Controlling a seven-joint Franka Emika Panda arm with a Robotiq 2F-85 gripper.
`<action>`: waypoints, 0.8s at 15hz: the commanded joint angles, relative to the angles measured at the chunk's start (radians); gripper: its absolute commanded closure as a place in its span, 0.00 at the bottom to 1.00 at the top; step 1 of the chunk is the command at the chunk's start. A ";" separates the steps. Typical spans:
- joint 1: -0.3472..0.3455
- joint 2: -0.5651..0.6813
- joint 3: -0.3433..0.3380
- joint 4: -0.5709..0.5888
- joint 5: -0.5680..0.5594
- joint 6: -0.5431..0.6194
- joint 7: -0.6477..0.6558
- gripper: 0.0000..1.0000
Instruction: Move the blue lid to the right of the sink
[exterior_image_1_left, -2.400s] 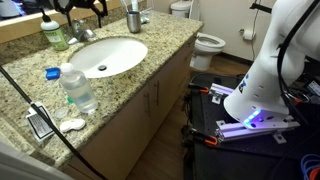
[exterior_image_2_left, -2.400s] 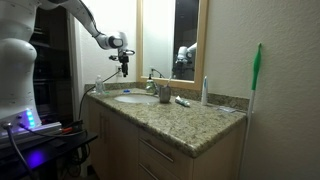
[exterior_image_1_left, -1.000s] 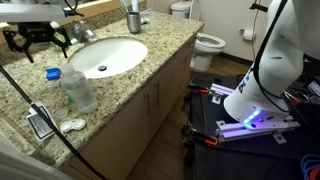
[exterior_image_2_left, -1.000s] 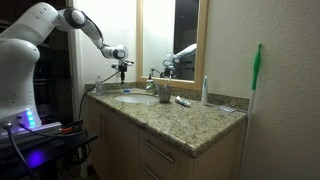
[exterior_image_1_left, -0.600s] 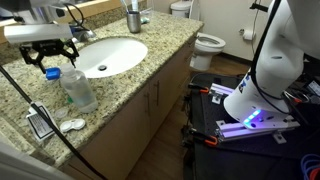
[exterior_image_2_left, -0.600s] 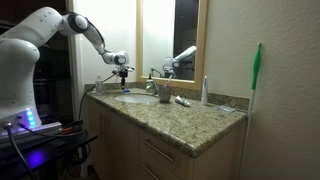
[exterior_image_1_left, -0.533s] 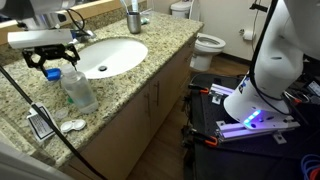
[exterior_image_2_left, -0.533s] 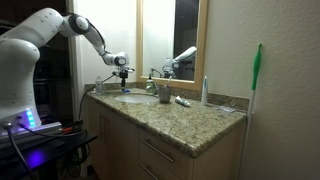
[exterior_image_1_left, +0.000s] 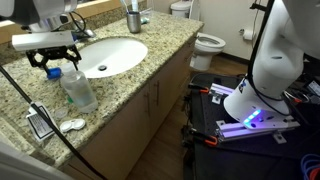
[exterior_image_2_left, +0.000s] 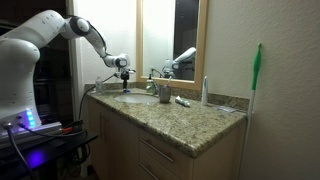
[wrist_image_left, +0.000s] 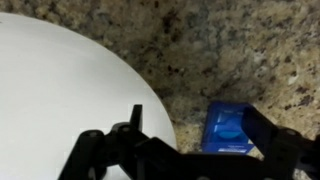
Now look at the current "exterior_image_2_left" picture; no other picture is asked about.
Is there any orange black clamp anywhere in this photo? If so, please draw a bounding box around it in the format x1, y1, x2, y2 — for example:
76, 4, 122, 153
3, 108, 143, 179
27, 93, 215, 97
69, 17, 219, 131
60, 119, 84, 135

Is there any clear plastic packaging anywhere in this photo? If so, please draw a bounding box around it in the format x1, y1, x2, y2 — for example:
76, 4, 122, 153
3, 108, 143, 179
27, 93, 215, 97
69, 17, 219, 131
215, 105, 238, 114

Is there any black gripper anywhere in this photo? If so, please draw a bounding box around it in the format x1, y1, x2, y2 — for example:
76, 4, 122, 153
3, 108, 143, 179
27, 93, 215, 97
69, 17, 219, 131
119, 69, 131, 90

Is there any white toothpaste tube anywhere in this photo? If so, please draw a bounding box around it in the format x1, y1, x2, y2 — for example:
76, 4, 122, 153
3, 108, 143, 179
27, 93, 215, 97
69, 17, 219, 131
174, 95, 192, 108

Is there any white oval sink basin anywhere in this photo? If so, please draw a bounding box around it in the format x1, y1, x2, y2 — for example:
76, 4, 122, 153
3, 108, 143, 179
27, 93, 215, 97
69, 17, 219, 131
113, 93, 160, 104

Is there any green handled white mop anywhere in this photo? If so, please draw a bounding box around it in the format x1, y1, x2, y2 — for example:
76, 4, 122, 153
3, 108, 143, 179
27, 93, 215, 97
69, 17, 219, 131
237, 42, 263, 180

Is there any metal cabinet door handle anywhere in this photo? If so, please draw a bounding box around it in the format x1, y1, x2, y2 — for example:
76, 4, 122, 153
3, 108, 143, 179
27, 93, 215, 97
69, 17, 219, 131
98, 112, 103, 140

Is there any black robot cart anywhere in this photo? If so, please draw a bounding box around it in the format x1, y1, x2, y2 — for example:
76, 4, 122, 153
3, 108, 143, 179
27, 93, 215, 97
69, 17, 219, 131
0, 131, 99, 180

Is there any clear plastic bottle white cap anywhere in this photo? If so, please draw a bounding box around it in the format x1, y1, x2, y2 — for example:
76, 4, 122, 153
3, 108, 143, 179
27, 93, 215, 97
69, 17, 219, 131
95, 76, 104, 95

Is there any long aluminium extrusion rail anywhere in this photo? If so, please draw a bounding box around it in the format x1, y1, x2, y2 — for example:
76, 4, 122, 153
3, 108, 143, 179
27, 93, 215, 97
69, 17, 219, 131
0, 121, 63, 148

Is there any long black cable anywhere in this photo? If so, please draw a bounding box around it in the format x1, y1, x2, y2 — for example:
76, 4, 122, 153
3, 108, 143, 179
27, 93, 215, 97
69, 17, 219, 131
78, 73, 118, 123

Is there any white electric toothbrush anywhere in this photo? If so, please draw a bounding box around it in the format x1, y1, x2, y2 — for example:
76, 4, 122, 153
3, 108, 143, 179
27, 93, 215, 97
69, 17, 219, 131
200, 75, 209, 107

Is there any stainless steel cup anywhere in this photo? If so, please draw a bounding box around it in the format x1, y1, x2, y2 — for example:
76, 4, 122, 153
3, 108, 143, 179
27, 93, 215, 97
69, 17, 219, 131
158, 85, 172, 104

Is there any wood framed wall mirror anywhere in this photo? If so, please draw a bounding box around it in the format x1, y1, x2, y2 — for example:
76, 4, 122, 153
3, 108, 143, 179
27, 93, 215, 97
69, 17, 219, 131
135, 0, 209, 91

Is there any light wooden vanity cabinet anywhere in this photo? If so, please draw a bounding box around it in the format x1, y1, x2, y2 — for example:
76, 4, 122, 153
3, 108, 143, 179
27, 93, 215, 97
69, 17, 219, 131
85, 98, 248, 180

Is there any green soap pump dispenser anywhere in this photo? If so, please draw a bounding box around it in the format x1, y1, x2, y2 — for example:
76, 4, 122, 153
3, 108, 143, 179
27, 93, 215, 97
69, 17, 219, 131
145, 73, 155, 93

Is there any metal drawer handle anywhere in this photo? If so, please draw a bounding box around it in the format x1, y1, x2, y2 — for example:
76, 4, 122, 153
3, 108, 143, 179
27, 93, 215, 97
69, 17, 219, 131
138, 137, 175, 164
138, 162, 160, 180

